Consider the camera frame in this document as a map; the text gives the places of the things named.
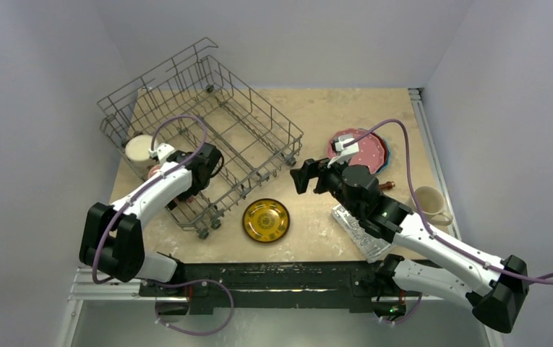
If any aluminium rail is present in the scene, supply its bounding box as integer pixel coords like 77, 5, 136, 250
408, 88, 461, 240

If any pink mug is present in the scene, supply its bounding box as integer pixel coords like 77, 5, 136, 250
147, 165, 162, 179

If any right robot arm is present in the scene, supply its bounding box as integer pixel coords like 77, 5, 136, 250
290, 158, 529, 333

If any clear plastic screw box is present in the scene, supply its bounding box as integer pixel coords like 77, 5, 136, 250
331, 205, 394, 264

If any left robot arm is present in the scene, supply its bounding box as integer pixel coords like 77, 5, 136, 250
79, 143, 224, 296

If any purple loop cable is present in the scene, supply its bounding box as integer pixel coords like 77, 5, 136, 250
154, 280, 236, 338

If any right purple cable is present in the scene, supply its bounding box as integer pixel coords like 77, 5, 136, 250
343, 119, 553, 286

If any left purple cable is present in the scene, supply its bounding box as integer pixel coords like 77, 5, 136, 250
91, 114, 209, 286

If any blue plate under stack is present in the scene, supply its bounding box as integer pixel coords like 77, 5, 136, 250
379, 137, 390, 171

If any pink dotted plate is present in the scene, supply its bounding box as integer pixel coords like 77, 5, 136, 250
327, 128, 379, 174

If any red plate in stack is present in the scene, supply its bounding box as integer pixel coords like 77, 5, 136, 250
370, 133, 390, 174

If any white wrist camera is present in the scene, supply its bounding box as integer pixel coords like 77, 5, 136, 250
148, 143, 176, 164
327, 134, 359, 168

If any grey wire dish rack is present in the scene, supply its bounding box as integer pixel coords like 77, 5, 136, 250
98, 38, 303, 239

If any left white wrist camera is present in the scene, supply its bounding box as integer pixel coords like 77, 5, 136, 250
148, 143, 176, 164

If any yellow black saucer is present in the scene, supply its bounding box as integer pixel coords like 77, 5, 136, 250
241, 198, 291, 244

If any black base frame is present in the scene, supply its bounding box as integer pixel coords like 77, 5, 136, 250
140, 261, 409, 319

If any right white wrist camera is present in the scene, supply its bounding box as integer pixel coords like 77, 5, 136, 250
327, 134, 359, 168

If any brown copper tool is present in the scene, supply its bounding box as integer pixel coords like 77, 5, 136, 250
378, 181, 395, 191

